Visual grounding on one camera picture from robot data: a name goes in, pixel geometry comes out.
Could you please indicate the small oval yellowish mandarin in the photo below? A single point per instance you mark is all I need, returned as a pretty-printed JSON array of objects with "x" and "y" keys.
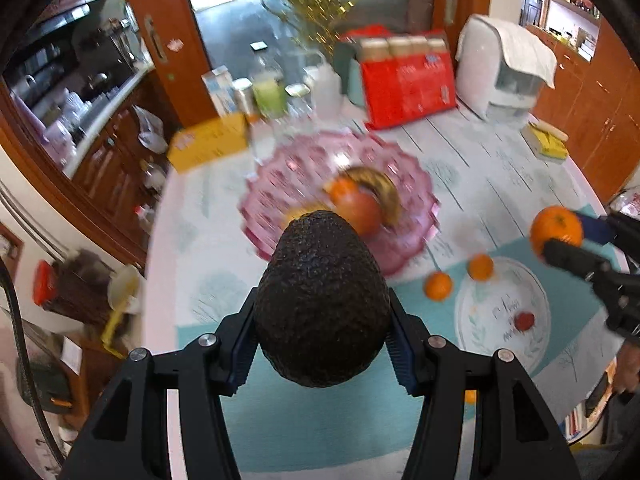
[{"x": 470, "y": 396}]

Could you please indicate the white cloth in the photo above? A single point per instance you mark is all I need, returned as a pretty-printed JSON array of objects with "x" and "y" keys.
[{"x": 525, "y": 50}]

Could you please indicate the yellow plastic tool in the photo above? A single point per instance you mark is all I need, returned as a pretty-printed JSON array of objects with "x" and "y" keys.
[{"x": 115, "y": 327}]

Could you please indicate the tree printed tablecloth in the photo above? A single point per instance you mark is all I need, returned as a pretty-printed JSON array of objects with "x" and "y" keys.
[{"x": 480, "y": 160}]

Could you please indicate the small glass jar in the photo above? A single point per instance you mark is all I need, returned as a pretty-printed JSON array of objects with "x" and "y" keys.
[{"x": 297, "y": 92}]

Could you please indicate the red pack of paper cups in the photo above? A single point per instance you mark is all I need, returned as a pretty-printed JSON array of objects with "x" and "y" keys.
[{"x": 410, "y": 85}]

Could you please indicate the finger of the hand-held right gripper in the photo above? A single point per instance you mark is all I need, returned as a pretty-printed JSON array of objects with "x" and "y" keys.
[
  {"x": 570, "y": 256},
  {"x": 595, "y": 227}
]

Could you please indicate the spotted ripe banana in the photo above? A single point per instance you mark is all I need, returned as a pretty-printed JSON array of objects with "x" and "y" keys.
[{"x": 385, "y": 195}]

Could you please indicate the white squeeze bottle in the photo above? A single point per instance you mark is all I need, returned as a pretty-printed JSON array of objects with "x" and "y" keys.
[{"x": 324, "y": 87}]

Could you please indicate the person's right forearm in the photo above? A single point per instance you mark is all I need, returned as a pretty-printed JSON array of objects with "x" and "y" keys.
[{"x": 625, "y": 370}]

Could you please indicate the yellow sponge pack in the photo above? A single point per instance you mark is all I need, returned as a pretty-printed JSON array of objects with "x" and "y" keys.
[{"x": 547, "y": 142}]

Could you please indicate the pink glass fruit bowl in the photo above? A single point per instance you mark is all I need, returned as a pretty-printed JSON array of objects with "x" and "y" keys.
[{"x": 410, "y": 175}]

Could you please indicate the large mandarin orange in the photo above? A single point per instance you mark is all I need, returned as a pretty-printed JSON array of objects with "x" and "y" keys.
[{"x": 555, "y": 227}]

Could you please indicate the teal plastic container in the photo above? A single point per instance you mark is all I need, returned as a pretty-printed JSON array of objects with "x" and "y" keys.
[{"x": 347, "y": 75}]

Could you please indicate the wooden kitchen cabinet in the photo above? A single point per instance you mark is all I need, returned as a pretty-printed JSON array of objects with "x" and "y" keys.
[{"x": 110, "y": 170}]

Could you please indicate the white plastic bag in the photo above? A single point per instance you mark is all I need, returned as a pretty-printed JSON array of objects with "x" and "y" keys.
[{"x": 150, "y": 130}]

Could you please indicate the teal striped table runner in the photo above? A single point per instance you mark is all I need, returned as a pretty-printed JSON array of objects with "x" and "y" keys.
[{"x": 310, "y": 435}]

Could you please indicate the clear plastic bottle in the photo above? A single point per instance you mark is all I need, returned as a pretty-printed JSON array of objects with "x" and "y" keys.
[{"x": 155, "y": 176}]

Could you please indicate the white pot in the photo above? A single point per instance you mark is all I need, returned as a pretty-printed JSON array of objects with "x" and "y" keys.
[{"x": 124, "y": 287}]

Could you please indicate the red lid jar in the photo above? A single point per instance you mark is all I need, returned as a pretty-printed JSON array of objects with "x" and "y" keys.
[{"x": 65, "y": 290}]

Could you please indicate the small red plum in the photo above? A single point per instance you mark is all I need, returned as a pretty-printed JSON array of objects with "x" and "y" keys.
[{"x": 524, "y": 320}]

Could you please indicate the wooden wall cabinets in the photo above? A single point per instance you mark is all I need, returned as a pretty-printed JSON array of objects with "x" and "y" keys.
[{"x": 600, "y": 120}]

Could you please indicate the snack bag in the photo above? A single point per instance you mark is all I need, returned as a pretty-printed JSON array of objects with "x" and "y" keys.
[{"x": 627, "y": 205}]

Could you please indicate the glass bottle with green label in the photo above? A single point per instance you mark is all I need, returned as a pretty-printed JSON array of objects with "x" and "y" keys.
[{"x": 269, "y": 95}]

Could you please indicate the yellow spotted pear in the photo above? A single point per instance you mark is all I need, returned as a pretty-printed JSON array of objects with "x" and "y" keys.
[{"x": 300, "y": 211}]

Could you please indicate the small mandarin orange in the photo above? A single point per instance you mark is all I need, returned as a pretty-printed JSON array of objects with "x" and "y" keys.
[
  {"x": 481, "y": 266},
  {"x": 438, "y": 286},
  {"x": 342, "y": 190}
]

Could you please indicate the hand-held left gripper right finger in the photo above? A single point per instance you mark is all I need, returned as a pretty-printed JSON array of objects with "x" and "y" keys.
[{"x": 400, "y": 355}]

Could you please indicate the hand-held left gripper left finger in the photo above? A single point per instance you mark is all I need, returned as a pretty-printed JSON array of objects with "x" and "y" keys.
[{"x": 242, "y": 355}]

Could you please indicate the metal can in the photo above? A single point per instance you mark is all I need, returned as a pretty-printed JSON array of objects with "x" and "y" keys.
[{"x": 245, "y": 97}]

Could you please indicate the wooden wall shelf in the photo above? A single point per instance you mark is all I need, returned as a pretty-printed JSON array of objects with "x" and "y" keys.
[{"x": 570, "y": 5}]

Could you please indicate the red apple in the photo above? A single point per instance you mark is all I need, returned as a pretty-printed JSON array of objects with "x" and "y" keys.
[{"x": 362, "y": 212}]

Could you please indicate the yellow tin box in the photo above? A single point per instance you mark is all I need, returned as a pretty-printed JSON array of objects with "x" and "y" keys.
[{"x": 210, "y": 142}]

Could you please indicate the white blue carton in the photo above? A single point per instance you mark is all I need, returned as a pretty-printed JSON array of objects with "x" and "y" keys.
[{"x": 220, "y": 90}]

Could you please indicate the white countertop appliance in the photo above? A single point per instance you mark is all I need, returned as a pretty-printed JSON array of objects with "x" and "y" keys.
[{"x": 480, "y": 85}]

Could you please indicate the dark avocado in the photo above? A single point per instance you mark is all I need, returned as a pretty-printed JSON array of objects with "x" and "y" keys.
[{"x": 320, "y": 300}]

